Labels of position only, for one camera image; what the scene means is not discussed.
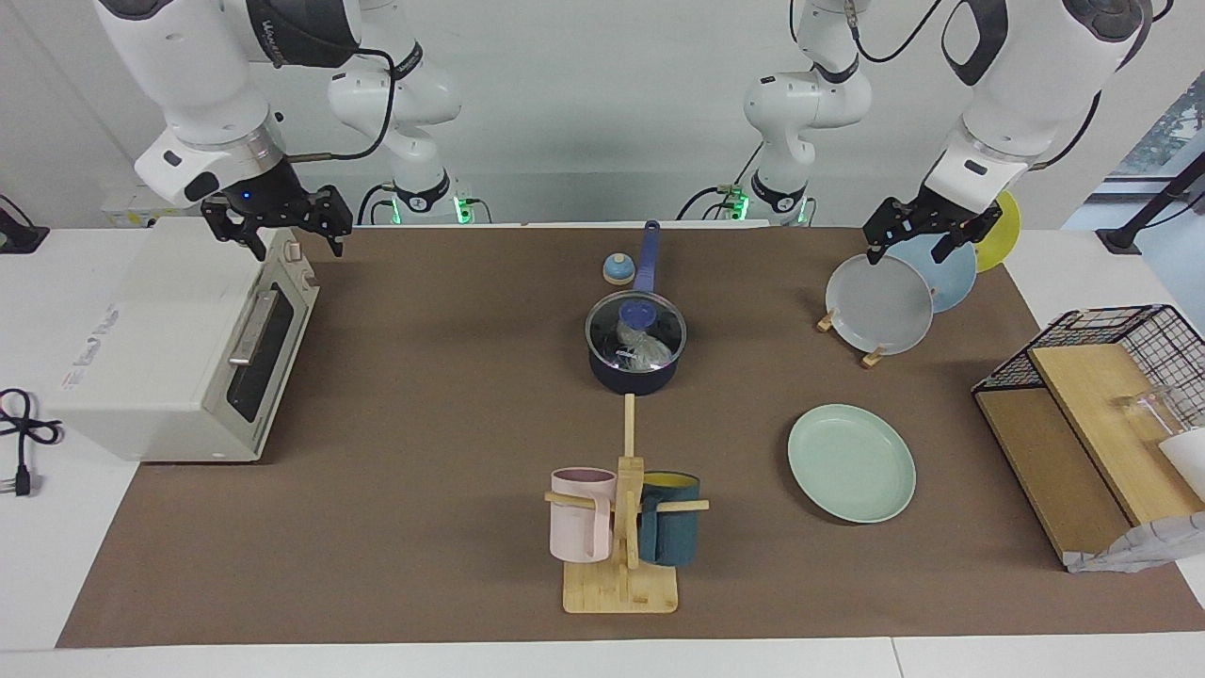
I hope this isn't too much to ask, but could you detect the wooden mug rack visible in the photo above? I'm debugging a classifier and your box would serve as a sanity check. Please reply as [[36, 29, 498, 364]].
[[544, 394, 710, 615]]

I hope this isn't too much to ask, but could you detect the brown table mat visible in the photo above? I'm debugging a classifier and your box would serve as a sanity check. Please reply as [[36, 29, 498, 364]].
[[55, 226, 1205, 649]]

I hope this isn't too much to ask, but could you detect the mint green plate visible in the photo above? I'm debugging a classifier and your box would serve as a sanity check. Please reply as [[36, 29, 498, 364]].
[[787, 404, 917, 525]]

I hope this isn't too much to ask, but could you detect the pink mug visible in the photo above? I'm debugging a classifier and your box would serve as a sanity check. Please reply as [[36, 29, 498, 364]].
[[550, 468, 619, 564]]

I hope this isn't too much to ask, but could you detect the black wire basket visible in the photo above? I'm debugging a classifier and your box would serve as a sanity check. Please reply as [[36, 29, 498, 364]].
[[972, 304, 1205, 434]]

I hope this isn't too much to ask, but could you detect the yellow plate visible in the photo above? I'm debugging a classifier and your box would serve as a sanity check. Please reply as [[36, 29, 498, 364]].
[[974, 190, 1021, 274]]

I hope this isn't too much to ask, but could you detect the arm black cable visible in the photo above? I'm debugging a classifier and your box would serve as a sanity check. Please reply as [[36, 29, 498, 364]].
[[847, 0, 1173, 172], [282, 45, 397, 163]]

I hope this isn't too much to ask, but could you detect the black clamp stand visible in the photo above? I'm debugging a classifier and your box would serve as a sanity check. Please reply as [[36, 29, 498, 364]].
[[0, 193, 50, 255]]

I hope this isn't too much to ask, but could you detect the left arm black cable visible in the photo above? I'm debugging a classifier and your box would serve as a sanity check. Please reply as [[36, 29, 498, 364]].
[[847, 0, 1173, 172]]

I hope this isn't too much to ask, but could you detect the light blue plate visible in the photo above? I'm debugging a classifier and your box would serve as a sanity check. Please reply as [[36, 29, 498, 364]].
[[885, 234, 978, 314]]

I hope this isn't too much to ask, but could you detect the glass lid with blue knob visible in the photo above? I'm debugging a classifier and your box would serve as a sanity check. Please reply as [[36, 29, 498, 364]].
[[585, 291, 687, 371]]

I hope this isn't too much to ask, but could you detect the light bamboo board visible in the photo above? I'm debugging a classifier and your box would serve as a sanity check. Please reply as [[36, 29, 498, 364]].
[[1028, 344, 1205, 526]]

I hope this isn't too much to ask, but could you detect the clear glass cup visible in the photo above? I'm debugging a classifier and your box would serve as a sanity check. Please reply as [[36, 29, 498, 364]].
[[1116, 384, 1193, 444]]

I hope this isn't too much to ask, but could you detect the black tripod leg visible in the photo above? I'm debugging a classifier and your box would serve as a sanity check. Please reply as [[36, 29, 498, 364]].
[[1097, 151, 1205, 255]]

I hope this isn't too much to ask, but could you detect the dark teal mug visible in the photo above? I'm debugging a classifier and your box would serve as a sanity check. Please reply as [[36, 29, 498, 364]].
[[638, 471, 702, 567]]

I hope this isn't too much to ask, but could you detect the grey patterned bag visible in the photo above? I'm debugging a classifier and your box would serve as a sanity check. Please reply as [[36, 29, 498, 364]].
[[1064, 511, 1205, 575]]

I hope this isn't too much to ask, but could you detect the wooden plate rack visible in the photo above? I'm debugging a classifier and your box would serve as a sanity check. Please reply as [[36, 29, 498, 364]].
[[816, 306, 888, 369]]

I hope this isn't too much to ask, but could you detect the black power cord with plug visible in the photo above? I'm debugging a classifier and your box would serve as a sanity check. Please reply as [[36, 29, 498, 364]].
[[0, 388, 65, 498]]

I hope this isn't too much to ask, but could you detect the dark blue saucepan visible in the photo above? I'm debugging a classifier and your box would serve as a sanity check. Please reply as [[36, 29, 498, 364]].
[[586, 221, 688, 396]]

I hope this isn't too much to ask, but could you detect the grey plate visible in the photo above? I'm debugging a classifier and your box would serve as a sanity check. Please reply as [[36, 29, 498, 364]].
[[826, 254, 935, 356]]

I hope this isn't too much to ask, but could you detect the white power strip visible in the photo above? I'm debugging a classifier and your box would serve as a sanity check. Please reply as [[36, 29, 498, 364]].
[[101, 186, 180, 229]]

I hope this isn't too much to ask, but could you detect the white toaster oven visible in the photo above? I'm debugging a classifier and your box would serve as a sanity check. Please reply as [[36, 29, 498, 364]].
[[42, 218, 321, 464]]

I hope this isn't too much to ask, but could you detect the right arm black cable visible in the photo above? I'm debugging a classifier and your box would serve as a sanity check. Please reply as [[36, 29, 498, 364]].
[[282, 45, 397, 163]]

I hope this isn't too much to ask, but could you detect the white cup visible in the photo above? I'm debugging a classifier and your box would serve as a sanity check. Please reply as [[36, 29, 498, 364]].
[[1158, 428, 1205, 500]]

